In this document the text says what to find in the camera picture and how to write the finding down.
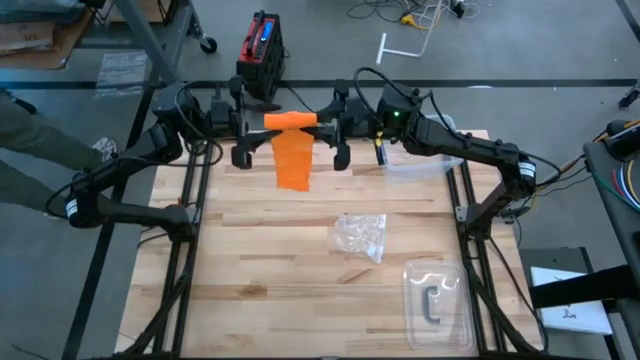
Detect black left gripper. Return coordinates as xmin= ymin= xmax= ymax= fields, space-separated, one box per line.
xmin=208 ymin=74 xmax=282 ymax=170

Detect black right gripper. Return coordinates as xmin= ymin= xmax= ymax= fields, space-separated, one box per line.
xmin=300 ymin=78 xmax=380 ymax=172

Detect orange elastic bandage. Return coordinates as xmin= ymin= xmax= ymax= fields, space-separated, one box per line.
xmin=263 ymin=110 xmax=319 ymax=193

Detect red black battery pack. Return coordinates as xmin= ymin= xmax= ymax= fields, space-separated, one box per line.
xmin=235 ymin=9 xmax=289 ymax=104

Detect white T-shaped pipe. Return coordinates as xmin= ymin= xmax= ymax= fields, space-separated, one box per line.
xmin=374 ymin=0 xmax=445 ymax=67

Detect clear plastic storage bin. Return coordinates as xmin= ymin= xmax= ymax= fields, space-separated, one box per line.
xmin=374 ymin=113 xmax=467 ymax=184

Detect crumpled clear plastic bag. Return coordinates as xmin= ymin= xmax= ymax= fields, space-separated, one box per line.
xmin=332 ymin=213 xmax=388 ymax=265

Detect grey metal table leg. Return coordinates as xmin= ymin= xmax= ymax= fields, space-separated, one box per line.
xmin=113 ymin=0 xmax=201 ymax=96

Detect flat clear plastic bag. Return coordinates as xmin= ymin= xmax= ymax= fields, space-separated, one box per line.
xmin=93 ymin=48 xmax=150 ymax=100

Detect person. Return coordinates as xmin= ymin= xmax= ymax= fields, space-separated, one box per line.
xmin=0 ymin=112 xmax=119 ymax=216

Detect black caster leg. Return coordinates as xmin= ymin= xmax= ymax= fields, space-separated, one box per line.
xmin=0 ymin=87 xmax=40 ymax=117

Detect flattened cardboard box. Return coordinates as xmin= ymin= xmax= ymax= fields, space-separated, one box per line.
xmin=0 ymin=7 xmax=97 ymax=70

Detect grey green bag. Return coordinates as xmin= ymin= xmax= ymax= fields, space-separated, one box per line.
xmin=0 ymin=0 xmax=89 ymax=24

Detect dark grey stand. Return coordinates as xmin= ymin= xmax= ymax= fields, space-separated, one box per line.
xmin=518 ymin=245 xmax=596 ymax=281

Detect black yellow device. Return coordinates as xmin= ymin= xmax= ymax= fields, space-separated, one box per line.
xmin=603 ymin=117 xmax=640 ymax=161

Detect white box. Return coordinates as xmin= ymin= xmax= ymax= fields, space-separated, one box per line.
xmin=529 ymin=266 xmax=614 ymax=336

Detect dark side table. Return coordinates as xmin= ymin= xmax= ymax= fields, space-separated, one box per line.
xmin=582 ymin=139 xmax=640 ymax=360

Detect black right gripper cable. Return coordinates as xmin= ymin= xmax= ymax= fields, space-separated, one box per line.
xmin=352 ymin=67 xmax=411 ymax=101

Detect yellow cable plug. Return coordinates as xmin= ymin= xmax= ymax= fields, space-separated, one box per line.
xmin=398 ymin=12 xmax=444 ymax=32

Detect floor cable tangle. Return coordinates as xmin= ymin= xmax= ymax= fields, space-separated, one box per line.
xmin=346 ymin=0 xmax=494 ymax=31

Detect clear lid with grey handle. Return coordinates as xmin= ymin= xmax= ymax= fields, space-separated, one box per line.
xmin=402 ymin=257 xmax=476 ymax=354

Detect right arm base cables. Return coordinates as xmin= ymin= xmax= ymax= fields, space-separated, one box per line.
xmin=497 ymin=152 xmax=594 ymax=224

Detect black strap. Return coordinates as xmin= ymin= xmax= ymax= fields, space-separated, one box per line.
xmin=528 ymin=263 xmax=640 ymax=310

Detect coloured wire bundle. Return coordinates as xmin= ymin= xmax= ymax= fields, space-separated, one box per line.
xmin=593 ymin=158 xmax=640 ymax=214

